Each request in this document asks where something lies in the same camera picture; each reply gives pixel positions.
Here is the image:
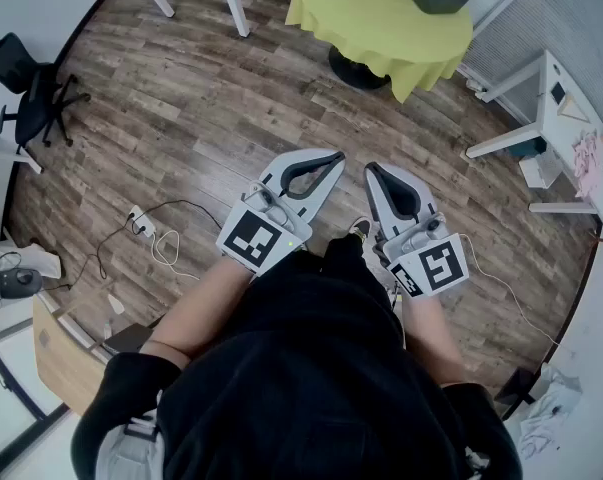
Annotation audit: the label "long black floor cable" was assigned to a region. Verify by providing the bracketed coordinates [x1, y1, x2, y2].
[96, 199, 223, 280]

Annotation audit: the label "person's black trousers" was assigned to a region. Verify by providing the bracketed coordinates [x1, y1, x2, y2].
[250, 237, 407, 354]

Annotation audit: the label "black framed glass door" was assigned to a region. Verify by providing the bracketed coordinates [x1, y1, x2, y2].
[0, 323, 73, 475]

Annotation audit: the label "white crumpled cloth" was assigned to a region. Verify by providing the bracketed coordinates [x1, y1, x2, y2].
[518, 362, 583, 462]

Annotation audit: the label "black round table base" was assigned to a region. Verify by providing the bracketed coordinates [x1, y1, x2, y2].
[328, 46, 392, 91]

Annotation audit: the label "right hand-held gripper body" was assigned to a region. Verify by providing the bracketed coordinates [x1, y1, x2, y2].
[378, 212, 470, 299]

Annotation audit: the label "pink crumpled cloth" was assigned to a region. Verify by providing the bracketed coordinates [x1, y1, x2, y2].
[572, 130, 603, 200]

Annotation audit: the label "teal cloth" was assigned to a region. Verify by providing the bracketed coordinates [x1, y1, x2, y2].
[510, 137, 547, 158]

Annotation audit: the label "white desk with grommet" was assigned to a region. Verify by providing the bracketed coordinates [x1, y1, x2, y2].
[465, 49, 603, 219]

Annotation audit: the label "person's black shirt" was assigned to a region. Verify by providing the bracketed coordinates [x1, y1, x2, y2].
[70, 312, 525, 480]

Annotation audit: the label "black round device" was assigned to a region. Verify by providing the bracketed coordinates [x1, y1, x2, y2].
[0, 266, 45, 310]

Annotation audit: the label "white coiled cable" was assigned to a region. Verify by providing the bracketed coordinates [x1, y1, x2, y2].
[151, 228, 201, 282]

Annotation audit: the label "person's dark sneaker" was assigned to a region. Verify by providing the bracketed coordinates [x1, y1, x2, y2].
[348, 217, 373, 242]

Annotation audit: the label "round yellow-green table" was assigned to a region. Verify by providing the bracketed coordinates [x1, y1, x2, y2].
[285, 0, 475, 103]

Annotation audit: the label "light wooden cabinet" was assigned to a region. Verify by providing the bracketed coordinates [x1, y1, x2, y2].
[32, 295, 107, 417]

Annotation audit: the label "dark brown box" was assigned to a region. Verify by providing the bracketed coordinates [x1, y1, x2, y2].
[103, 323, 155, 356]

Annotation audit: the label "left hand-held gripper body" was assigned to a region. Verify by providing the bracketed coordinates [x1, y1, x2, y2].
[215, 180, 313, 276]

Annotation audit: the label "black office chair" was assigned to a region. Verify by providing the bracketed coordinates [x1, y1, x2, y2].
[0, 32, 91, 148]

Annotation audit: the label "wooden triangle hanger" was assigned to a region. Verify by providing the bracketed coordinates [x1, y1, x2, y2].
[556, 92, 592, 125]

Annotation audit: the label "person's left forearm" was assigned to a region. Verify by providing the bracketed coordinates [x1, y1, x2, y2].
[140, 255, 256, 369]

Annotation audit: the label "person's right forearm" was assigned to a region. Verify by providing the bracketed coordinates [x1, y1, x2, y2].
[403, 292, 468, 388]

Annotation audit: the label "light grey strapped pack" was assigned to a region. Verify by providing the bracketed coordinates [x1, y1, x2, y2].
[95, 414, 168, 480]

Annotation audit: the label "thin pale cable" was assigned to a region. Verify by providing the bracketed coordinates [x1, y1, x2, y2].
[458, 232, 562, 347]

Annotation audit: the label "white basket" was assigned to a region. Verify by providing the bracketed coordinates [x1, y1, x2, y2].
[519, 142, 565, 190]

